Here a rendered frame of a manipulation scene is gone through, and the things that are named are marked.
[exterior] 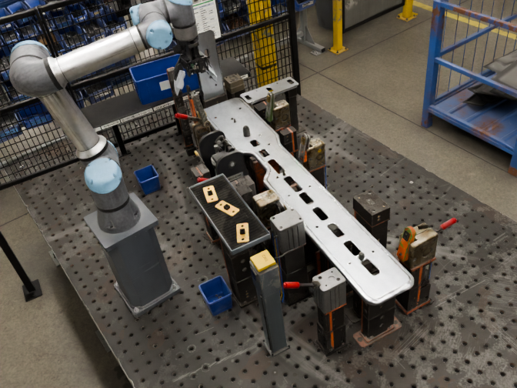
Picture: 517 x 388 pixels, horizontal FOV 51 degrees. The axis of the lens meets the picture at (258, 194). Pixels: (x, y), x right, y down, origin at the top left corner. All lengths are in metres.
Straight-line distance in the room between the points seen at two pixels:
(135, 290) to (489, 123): 2.72
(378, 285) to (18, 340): 2.15
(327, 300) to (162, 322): 0.72
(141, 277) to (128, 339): 0.24
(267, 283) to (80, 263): 1.06
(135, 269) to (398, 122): 2.68
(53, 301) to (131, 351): 1.35
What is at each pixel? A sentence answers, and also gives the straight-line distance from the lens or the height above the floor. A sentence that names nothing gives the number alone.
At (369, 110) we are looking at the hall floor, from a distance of 4.37.
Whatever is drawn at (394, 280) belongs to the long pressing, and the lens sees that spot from 1.80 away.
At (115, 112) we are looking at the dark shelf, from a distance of 2.77.
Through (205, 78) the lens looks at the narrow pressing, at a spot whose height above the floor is 1.11.
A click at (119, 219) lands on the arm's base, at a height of 1.15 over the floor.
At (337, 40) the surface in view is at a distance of 5.17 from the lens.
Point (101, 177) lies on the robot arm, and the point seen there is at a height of 1.32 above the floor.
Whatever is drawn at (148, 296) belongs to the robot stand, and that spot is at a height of 0.76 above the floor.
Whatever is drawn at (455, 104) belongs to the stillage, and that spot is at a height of 0.16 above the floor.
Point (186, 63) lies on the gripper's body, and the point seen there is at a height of 1.58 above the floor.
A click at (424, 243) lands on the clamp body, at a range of 1.85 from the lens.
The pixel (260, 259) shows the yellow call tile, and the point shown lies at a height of 1.16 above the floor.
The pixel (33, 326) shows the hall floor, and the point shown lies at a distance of 3.35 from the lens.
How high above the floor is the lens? 2.39
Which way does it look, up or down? 41 degrees down
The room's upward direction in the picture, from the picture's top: 9 degrees counter-clockwise
